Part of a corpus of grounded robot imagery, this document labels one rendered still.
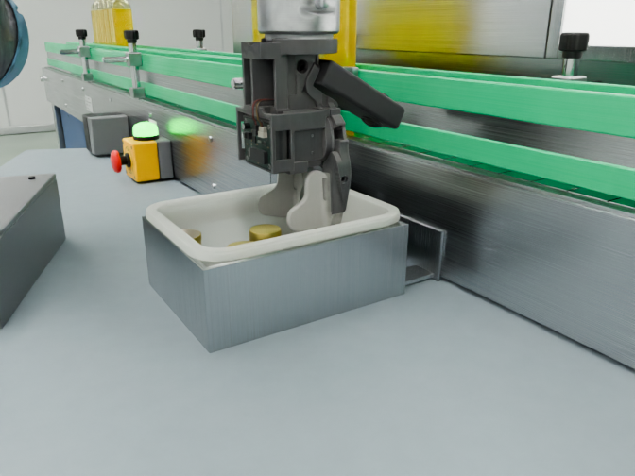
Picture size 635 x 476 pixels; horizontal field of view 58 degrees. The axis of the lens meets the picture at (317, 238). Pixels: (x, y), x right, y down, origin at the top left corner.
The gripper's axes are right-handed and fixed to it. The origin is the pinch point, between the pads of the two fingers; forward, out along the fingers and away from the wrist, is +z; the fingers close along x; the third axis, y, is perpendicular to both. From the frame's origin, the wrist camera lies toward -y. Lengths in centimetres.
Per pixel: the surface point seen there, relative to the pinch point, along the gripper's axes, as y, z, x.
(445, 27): -30.3, -20.9, -13.6
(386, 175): -12.2, -4.4, -3.6
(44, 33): -77, -14, -608
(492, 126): -14.1, -11.9, 9.8
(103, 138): 2, 2, -80
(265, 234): 5.1, -0.8, -2.1
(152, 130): -1, -4, -54
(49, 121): -69, 72, -608
